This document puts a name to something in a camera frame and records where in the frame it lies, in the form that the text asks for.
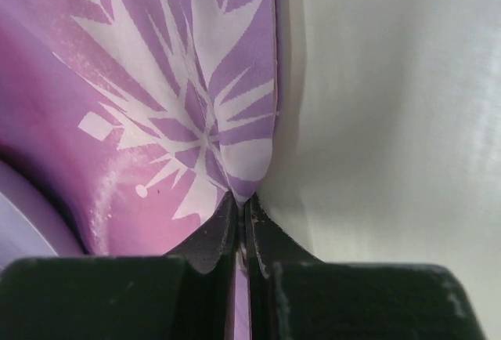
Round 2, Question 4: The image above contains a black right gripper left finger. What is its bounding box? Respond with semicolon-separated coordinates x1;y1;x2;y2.
1;194;237;339

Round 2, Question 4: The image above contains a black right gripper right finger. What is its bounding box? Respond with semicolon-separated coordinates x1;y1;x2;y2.
243;197;485;339

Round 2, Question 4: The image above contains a lilac plastic plate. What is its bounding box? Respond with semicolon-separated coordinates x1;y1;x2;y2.
0;162;84;269

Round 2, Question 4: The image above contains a purple pink princess placemat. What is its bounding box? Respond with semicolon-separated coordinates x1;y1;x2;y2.
1;0;278;339

